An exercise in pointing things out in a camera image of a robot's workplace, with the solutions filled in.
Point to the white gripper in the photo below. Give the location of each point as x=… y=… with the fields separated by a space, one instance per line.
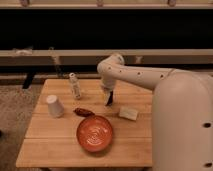
x=106 y=94

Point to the white sponge block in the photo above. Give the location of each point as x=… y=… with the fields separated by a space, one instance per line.
x=128 y=113

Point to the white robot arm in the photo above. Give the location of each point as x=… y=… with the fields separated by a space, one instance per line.
x=182 y=112

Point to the black eraser block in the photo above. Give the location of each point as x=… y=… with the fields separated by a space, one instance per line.
x=110 y=99

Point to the orange ceramic bowl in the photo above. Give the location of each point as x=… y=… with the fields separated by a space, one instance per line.
x=94 y=133

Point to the dark red dried pepper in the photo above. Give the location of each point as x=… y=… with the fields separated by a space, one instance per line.
x=83 y=112

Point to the wooden table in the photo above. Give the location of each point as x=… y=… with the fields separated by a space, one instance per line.
x=51 y=142

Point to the grey metal rail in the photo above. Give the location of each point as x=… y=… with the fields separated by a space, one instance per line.
x=92 y=57

